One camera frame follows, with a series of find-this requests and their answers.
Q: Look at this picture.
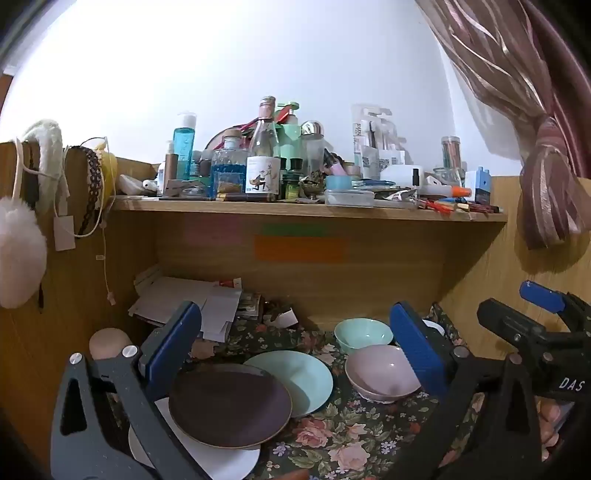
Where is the white rectangular box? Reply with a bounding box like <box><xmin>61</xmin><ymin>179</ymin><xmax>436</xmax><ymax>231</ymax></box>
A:
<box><xmin>381</xmin><ymin>165</ymin><xmax>426</xmax><ymax>185</ymax></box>

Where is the green sticky note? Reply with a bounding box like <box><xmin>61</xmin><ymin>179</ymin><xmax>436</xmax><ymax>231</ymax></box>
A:
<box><xmin>262</xmin><ymin>224</ymin><xmax>326</xmax><ymax>237</ymax></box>

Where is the white and blue small device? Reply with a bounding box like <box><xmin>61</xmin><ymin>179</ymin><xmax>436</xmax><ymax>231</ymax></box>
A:
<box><xmin>464</xmin><ymin>167</ymin><xmax>492</xmax><ymax>205</ymax></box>

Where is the light green bowl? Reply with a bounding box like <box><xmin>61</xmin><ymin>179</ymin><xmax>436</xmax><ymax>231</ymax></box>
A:
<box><xmin>334</xmin><ymin>318</ymin><xmax>394</xmax><ymax>356</ymax></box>

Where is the white hanging tag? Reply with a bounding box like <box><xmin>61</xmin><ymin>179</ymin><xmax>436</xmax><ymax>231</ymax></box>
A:
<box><xmin>53</xmin><ymin>216</ymin><xmax>75</xmax><ymax>251</ymax></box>

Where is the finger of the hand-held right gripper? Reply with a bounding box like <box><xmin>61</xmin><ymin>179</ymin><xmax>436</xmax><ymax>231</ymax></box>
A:
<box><xmin>519</xmin><ymin>281</ymin><xmax>591</xmax><ymax>330</ymax></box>
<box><xmin>477</xmin><ymin>299</ymin><xmax>561</xmax><ymax>365</ymax></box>

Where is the yellow headband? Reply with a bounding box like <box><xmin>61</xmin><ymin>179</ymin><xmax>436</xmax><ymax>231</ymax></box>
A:
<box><xmin>99</xmin><ymin>150</ymin><xmax>118</xmax><ymax>204</ymax></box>

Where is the mint green pump bottle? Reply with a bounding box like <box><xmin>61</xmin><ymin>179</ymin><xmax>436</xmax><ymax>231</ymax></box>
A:
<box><xmin>274</xmin><ymin>100</ymin><xmax>303</xmax><ymax>160</ymax></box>

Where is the packaged toothbrush set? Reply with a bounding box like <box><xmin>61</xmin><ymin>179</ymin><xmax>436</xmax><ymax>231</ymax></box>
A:
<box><xmin>352</xmin><ymin>104</ymin><xmax>407</xmax><ymax>178</ymax></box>

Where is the white glue bottle orange cap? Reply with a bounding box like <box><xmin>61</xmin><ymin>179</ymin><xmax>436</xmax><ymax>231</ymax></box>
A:
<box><xmin>418</xmin><ymin>184</ymin><xmax>472</xmax><ymax>199</ymax></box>

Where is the clear jar of pencils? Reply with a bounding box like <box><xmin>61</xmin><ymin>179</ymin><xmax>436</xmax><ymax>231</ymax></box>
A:
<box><xmin>441</xmin><ymin>136</ymin><xmax>462</xmax><ymax>169</ymax></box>

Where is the clear flat plastic box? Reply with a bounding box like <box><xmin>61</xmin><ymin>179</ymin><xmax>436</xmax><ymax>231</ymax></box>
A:
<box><xmin>324</xmin><ymin>188</ymin><xmax>376</xmax><ymax>206</ymax></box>

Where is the dark floral tablecloth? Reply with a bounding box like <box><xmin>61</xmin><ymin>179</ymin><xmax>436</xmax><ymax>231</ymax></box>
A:
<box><xmin>185</xmin><ymin>300</ymin><xmax>485</xmax><ymax>480</ymax></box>

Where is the orange sticky note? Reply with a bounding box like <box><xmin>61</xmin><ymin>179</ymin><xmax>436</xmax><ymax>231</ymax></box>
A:
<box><xmin>255</xmin><ymin>235</ymin><xmax>346</xmax><ymax>263</ymax></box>

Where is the stack of white papers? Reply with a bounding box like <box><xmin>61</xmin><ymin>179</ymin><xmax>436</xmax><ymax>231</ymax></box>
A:
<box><xmin>128</xmin><ymin>265</ymin><xmax>244</xmax><ymax>343</ymax></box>

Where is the person's right hand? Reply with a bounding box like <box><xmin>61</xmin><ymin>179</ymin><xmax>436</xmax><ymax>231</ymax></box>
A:
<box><xmin>538</xmin><ymin>399</ymin><xmax>573</xmax><ymax>462</ymax></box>

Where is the pink sticky note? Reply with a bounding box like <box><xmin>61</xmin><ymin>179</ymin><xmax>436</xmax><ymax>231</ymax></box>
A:
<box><xmin>185</xmin><ymin>222</ymin><xmax>243</xmax><ymax>245</ymax></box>

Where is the stack of printed photos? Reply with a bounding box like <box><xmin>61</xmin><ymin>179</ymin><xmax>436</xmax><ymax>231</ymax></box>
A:
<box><xmin>238</xmin><ymin>291</ymin><xmax>264</xmax><ymax>321</ymax></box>

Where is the clear bottle with silver cap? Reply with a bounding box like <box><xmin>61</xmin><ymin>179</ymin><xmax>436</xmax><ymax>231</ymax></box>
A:
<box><xmin>300</xmin><ymin>121</ymin><xmax>326</xmax><ymax>174</ymax></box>

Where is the striped pink curtain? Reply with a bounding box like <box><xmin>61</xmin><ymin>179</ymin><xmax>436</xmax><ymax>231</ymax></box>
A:
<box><xmin>416</xmin><ymin>0</ymin><xmax>591</xmax><ymax>250</ymax></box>

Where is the brown lace headband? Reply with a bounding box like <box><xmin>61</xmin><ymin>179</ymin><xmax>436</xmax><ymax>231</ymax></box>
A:
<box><xmin>76</xmin><ymin>147</ymin><xmax>103</xmax><ymax>236</ymax></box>

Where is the tall blue liquid bottle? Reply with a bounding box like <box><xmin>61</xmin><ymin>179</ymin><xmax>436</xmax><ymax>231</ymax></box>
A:
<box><xmin>173</xmin><ymin>112</ymin><xmax>198</xmax><ymax>181</ymax></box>

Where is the white fluffy headband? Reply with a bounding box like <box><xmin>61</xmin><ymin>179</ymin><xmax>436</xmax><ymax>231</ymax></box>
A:
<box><xmin>21</xmin><ymin>119</ymin><xmax>70</xmax><ymax>213</ymax></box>

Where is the wooden shelf unit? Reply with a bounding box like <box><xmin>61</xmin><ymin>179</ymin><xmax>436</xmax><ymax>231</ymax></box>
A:
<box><xmin>0</xmin><ymin>138</ymin><xmax>591</xmax><ymax>480</ymax></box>

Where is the dark brown plate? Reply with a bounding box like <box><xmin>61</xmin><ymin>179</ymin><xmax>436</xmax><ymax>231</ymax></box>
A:
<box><xmin>168</xmin><ymin>363</ymin><xmax>293</xmax><ymax>449</ymax></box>

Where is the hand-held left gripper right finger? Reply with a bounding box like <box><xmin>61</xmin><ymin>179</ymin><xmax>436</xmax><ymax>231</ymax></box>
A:
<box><xmin>389</xmin><ymin>301</ymin><xmax>543</xmax><ymax>480</ymax></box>

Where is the square blue liquid bottle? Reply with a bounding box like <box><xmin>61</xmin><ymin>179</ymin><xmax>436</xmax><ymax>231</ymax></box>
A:
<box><xmin>211</xmin><ymin>129</ymin><xmax>247</xmax><ymax>197</ymax></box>

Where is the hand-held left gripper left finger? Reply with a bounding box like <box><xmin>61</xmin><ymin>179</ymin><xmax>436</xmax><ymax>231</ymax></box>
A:
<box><xmin>50</xmin><ymin>301</ymin><xmax>204</xmax><ymax>480</ymax></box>

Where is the white cable with connector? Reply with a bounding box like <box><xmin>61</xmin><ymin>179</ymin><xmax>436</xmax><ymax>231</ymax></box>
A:
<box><xmin>99</xmin><ymin>203</ymin><xmax>116</xmax><ymax>305</ymax></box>

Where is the light green plate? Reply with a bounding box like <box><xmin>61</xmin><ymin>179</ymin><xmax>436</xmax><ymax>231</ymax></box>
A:
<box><xmin>244</xmin><ymin>351</ymin><xmax>334</xmax><ymax>418</ymax></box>

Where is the white plate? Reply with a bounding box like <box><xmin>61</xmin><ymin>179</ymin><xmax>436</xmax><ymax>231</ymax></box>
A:
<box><xmin>128</xmin><ymin>397</ymin><xmax>262</xmax><ymax>480</ymax></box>

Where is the pink bowl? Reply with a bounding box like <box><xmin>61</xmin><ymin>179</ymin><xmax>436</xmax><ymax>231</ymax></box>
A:
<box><xmin>345</xmin><ymin>344</ymin><xmax>422</xmax><ymax>403</ymax></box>

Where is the clear bottle with illustrated label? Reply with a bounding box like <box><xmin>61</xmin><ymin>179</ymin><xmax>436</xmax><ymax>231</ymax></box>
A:
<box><xmin>246</xmin><ymin>96</ymin><xmax>281</xmax><ymax>202</ymax></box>

